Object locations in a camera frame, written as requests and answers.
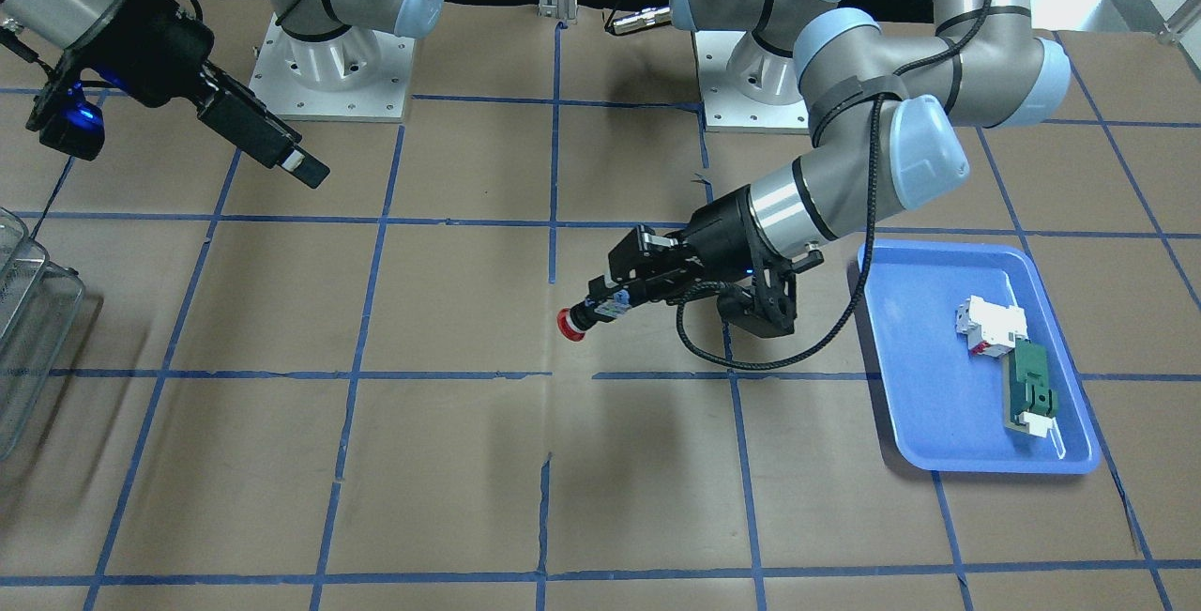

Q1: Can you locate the white circuit breaker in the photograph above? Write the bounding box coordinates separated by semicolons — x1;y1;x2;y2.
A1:
955;296;1029;358

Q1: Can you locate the blue plastic tray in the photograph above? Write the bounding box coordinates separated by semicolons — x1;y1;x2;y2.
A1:
865;238;1103;475

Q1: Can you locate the green white terminal block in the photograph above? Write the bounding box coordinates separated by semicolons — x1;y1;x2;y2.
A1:
1004;339;1059;438

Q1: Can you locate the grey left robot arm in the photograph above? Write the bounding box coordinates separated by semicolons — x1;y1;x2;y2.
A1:
573;0;1069;323

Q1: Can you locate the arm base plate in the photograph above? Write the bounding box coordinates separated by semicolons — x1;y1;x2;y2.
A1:
250;20;419;122
693;31;808;134

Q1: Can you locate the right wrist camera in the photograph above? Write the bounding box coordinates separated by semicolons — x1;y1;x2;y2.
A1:
25;78;106;161

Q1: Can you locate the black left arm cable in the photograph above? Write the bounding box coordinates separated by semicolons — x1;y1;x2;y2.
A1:
676;0;1014;372

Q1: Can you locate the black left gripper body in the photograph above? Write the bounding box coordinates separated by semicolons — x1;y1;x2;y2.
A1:
608;188;815;302

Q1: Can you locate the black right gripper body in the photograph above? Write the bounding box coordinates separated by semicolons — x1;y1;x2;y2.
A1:
84;0;303;169

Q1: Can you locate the red emergency stop button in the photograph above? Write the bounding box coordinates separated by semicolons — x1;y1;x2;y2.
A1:
555;298;622;342

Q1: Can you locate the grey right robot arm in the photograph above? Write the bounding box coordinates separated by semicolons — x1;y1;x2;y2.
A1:
2;0;446;188

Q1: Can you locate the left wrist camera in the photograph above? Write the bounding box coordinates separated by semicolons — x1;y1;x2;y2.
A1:
716;248;825;339

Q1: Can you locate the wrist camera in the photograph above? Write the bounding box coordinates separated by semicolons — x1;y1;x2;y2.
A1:
25;78;106;161
716;248;825;339

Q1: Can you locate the wire mesh shelf rack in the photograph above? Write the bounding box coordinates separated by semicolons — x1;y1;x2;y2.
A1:
1;209;84;461

